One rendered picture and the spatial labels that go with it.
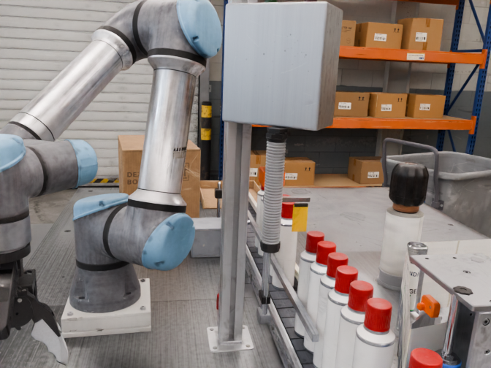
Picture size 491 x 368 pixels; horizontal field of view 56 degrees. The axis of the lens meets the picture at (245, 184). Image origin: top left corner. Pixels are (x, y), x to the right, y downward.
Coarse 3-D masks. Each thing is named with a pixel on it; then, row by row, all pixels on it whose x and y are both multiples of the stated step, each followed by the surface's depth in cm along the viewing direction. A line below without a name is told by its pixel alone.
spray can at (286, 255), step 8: (288, 208) 103; (288, 216) 104; (288, 224) 103; (288, 232) 104; (296, 232) 105; (280, 240) 105; (288, 240) 104; (296, 240) 106; (280, 248) 105; (288, 248) 105; (296, 248) 107; (280, 256) 105; (288, 256) 105; (280, 264) 106; (288, 264) 106; (288, 272) 106; (272, 280) 110; (280, 288) 107
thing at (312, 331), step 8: (248, 216) 133; (256, 232) 120; (272, 256) 105; (272, 264) 103; (280, 272) 97; (280, 280) 96; (288, 280) 94; (288, 288) 90; (288, 296) 90; (296, 296) 87; (296, 304) 84; (304, 312) 82; (304, 320) 80; (312, 328) 77; (312, 336) 75
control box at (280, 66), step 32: (256, 32) 73; (288, 32) 71; (320, 32) 69; (224, 64) 76; (256, 64) 74; (288, 64) 72; (320, 64) 70; (224, 96) 77; (256, 96) 75; (288, 96) 73; (320, 96) 71; (288, 128) 74; (320, 128) 73
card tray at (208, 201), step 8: (200, 184) 209; (208, 184) 210; (216, 184) 210; (256, 184) 207; (200, 192) 192; (208, 192) 204; (256, 192) 206; (208, 200) 192; (216, 200) 192; (256, 200) 195; (208, 208) 182; (216, 208) 182
